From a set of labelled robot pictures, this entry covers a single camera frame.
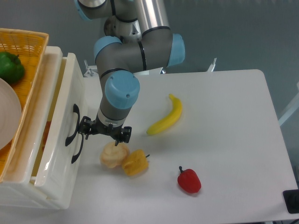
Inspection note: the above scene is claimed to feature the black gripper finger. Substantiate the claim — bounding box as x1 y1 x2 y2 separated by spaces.
109 126 132 146
78 116 98 140

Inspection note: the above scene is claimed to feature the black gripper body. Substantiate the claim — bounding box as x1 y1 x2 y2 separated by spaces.
92 112 121 140

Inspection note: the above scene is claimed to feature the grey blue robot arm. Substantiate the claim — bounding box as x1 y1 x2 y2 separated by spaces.
75 0 185 143

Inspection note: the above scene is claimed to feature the white plastic drawer cabinet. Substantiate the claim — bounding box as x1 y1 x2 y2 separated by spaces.
0 46 79 210

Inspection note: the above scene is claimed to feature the pale bread roll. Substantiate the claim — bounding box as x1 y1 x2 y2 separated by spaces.
100 142 129 168

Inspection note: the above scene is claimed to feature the yellow bell pepper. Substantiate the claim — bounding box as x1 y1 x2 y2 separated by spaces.
121 149 149 176

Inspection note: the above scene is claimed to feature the orange croissant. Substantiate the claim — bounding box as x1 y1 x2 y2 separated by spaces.
41 121 51 151

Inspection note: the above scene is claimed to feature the yellow banana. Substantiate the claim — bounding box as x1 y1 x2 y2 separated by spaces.
146 94 183 135

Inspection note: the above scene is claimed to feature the beige plate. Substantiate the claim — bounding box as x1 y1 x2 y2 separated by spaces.
0 79 21 149

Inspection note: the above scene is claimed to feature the red bell pepper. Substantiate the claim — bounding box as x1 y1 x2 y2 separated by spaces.
177 166 202 194

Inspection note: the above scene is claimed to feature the green bell pepper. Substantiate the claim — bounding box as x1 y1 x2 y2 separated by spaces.
0 51 25 84

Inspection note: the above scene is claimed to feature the orange woven basket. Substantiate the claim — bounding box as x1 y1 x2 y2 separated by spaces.
0 28 49 182

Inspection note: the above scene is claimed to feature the black device at table edge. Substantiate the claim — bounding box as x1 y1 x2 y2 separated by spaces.
283 189 299 214

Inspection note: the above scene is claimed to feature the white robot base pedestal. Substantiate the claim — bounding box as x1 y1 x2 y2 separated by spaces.
104 16 142 43

